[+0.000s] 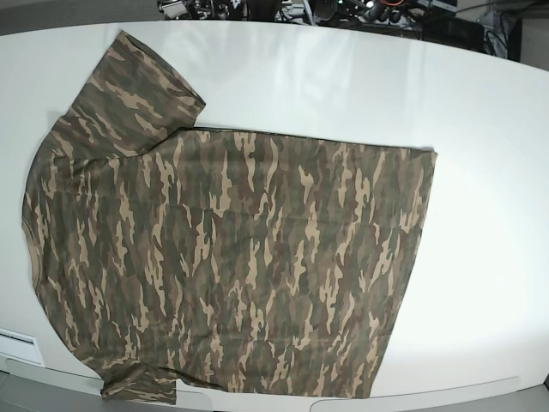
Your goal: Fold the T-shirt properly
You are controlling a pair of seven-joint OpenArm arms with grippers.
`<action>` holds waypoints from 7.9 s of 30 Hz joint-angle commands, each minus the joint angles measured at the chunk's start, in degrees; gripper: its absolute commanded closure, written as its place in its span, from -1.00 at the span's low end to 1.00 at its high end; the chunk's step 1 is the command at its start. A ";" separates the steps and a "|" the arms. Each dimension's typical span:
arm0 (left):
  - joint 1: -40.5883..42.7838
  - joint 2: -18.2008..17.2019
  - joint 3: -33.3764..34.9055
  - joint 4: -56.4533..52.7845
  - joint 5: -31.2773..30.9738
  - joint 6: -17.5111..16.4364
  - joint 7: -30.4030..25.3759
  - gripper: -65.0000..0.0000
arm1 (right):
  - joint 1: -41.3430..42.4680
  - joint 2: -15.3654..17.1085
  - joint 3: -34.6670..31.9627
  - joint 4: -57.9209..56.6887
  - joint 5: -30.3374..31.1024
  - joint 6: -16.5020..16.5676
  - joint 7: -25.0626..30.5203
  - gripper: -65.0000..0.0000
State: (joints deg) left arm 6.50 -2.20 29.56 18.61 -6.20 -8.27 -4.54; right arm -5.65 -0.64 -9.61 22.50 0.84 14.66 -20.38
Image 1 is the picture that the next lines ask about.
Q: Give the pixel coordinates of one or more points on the camouflage T-shirt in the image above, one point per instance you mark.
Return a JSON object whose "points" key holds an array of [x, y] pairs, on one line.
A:
{"points": [[231, 260]]}

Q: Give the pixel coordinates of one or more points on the black equipment clutter behind table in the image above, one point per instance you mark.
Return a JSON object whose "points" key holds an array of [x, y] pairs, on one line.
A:
{"points": [[469, 25]]}

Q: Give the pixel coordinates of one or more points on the white label on table edge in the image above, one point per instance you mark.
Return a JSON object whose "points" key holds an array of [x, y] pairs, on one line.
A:
{"points": [[20, 348]]}

